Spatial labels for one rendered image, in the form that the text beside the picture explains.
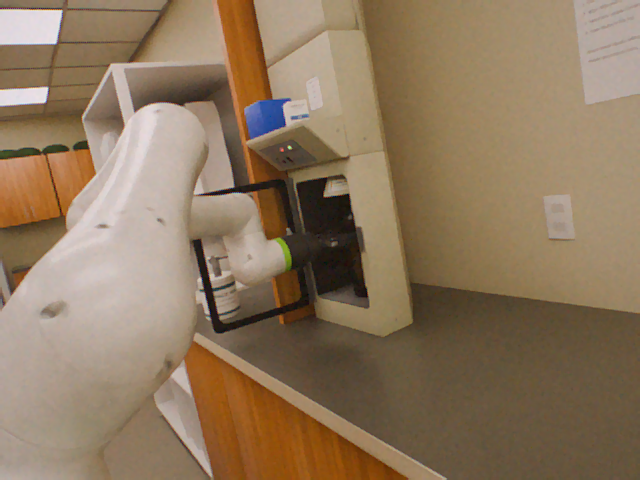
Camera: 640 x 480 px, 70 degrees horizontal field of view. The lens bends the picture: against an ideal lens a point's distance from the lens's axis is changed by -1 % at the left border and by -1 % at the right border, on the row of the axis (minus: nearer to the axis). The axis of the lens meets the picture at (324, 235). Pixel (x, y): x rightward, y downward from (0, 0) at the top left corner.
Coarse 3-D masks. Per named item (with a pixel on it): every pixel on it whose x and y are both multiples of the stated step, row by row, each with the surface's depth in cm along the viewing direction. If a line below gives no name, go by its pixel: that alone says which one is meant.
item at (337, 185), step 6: (330, 180) 127; (336, 180) 125; (342, 180) 124; (330, 186) 127; (336, 186) 125; (342, 186) 124; (324, 192) 131; (330, 192) 126; (336, 192) 125; (342, 192) 124; (348, 192) 123
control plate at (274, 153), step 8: (280, 144) 121; (288, 144) 119; (296, 144) 116; (264, 152) 131; (272, 152) 128; (280, 152) 125; (288, 152) 123; (296, 152) 121; (304, 152) 118; (272, 160) 133; (280, 160) 130; (296, 160) 125; (304, 160) 123; (312, 160) 121
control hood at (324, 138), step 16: (288, 128) 111; (304, 128) 107; (320, 128) 108; (336, 128) 111; (256, 144) 128; (272, 144) 123; (304, 144) 115; (320, 144) 111; (336, 144) 111; (320, 160) 119
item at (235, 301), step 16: (208, 192) 128; (256, 192) 134; (272, 192) 137; (272, 208) 137; (272, 224) 137; (192, 240) 127; (208, 240) 129; (208, 256) 129; (224, 256) 131; (224, 272) 131; (288, 272) 140; (224, 288) 132; (240, 288) 134; (256, 288) 136; (272, 288) 138; (288, 288) 140; (224, 304) 132; (240, 304) 134; (256, 304) 136; (272, 304) 138; (224, 320) 132
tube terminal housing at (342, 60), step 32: (352, 32) 113; (288, 64) 126; (320, 64) 114; (352, 64) 113; (288, 96) 129; (352, 96) 113; (352, 128) 113; (352, 160) 113; (384, 160) 119; (352, 192) 116; (384, 192) 119; (384, 224) 119; (384, 256) 119; (384, 288) 120; (352, 320) 129; (384, 320) 120
